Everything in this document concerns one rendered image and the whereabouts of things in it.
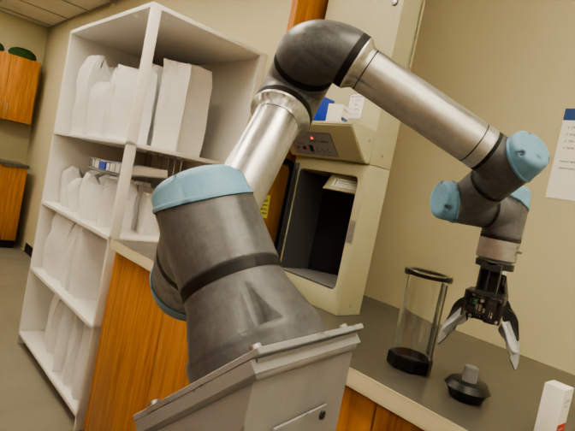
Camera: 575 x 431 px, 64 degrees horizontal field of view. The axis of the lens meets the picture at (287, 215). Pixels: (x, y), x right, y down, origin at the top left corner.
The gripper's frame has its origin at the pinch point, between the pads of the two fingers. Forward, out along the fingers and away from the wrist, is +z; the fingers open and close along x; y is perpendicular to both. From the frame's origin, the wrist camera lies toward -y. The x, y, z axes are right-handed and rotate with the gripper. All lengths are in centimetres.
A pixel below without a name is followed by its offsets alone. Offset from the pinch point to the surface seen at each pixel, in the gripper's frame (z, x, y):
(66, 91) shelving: -59, -265, -66
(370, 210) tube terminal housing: -25, -42, -33
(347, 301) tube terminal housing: 4, -42, -31
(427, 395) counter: 8.8, -6.2, 7.2
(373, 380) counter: 8.9, -16.4, 10.7
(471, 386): 5.3, 0.9, 2.8
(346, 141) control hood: -43, -49, -22
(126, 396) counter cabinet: 62, -117, -19
